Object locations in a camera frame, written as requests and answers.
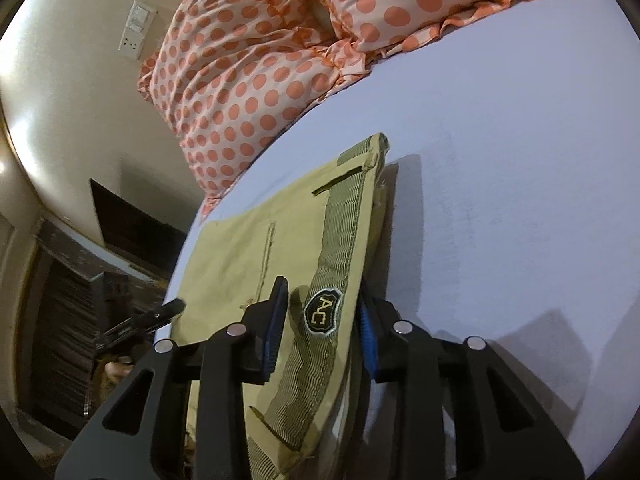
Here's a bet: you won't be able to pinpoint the large orange polka dot pillow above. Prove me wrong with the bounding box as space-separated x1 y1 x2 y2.
138 0 382 221

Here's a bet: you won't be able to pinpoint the dark laptop on nightstand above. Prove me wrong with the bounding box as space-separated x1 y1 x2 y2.
89 177 189 273

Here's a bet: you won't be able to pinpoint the small orange polka dot pillow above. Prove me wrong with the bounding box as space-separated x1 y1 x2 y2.
295 0 601 57

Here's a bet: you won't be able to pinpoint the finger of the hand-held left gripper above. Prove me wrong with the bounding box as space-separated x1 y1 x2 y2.
94 298 187 356

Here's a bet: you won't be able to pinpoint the white wall switch plate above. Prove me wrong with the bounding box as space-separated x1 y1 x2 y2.
128 1 158 36

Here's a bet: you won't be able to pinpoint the dark wooden cabinet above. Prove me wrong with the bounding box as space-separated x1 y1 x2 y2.
20 217 171 428

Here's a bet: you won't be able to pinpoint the khaki pants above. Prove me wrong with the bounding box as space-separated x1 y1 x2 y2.
172 132 391 480

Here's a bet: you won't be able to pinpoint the white wall socket plate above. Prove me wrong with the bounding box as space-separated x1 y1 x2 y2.
118 28 151 59

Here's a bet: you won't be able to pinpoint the white bed sheet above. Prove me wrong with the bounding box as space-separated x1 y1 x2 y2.
162 0 640 480

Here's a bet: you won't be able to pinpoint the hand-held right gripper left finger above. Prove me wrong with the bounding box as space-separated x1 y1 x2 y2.
55 276 290 480

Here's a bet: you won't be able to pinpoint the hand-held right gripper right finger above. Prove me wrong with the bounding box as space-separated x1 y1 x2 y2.
340 280 586 480

